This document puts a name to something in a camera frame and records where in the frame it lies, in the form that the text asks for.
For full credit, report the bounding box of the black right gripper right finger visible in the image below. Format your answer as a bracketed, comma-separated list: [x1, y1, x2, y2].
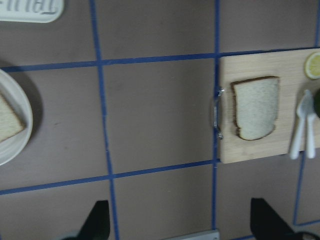
[250, 198, 295, 240]

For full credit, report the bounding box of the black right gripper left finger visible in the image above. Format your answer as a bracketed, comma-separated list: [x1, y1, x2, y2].
[76, 200, 111, 240]

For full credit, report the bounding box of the white bread slice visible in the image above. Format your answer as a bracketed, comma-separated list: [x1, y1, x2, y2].
[230, 76, 280, 141]

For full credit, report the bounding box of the white round plate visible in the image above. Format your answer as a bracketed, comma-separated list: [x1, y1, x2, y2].
[0, 70, 33, 165]

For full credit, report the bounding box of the bread slice on plate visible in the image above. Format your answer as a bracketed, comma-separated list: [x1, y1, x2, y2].
[0, 90, 27, 143]

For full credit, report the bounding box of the white plastic spoon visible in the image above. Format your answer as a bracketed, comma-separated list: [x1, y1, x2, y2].
[305, 91, 317, 159]

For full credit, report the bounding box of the green avocado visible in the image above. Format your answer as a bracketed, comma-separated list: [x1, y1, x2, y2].
[313, 89, 320, 118]

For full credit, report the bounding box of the wooden cutting board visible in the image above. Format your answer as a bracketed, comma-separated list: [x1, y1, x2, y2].
[214, 48, 320, 164]

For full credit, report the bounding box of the lemon half slice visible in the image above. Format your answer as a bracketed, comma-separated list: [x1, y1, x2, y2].
[304, 51, 320, 80]

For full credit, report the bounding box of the white bear tray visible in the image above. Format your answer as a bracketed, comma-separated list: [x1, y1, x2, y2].
[0, 0, 65, 24]

